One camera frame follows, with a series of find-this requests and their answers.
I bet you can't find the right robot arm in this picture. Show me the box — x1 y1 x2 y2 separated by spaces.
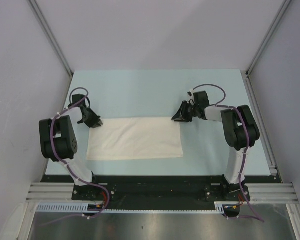
171 91 260 201

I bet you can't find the white cloth napkin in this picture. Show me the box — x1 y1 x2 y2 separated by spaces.
86 117 184 161

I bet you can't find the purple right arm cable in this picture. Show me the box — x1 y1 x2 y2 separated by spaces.
187 83 266 224

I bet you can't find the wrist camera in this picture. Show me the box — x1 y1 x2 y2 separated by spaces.
187 91 210 108
68 94 91 108

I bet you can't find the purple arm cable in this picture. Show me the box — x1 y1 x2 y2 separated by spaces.
38 87 111 227
187 83 266 224

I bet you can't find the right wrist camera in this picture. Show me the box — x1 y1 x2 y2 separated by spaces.
187 91 210 108

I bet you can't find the right aluminium corner post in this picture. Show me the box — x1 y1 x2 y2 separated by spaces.
245 0 294 78

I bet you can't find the white slotted cable duct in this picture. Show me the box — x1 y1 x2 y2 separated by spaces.
35 202 224 215

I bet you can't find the left aluminium corner post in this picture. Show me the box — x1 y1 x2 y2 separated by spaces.
26 0 74 78

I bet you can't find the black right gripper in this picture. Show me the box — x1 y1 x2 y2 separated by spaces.
172 100 200 123

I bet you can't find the aluminium corner post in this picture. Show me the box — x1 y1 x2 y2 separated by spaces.
245 0 294 78
26 0 74 78

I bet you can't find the aluminium frame rail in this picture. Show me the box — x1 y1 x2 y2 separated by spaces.
26 182 299 204

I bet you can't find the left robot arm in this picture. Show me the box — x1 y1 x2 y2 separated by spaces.
39 94 103 200

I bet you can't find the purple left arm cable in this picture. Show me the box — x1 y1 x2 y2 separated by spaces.
38 87 111 227

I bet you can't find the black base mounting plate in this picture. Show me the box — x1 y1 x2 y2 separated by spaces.
39 174 282 218

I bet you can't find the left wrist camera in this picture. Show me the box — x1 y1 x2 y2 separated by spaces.
68 94 91 108

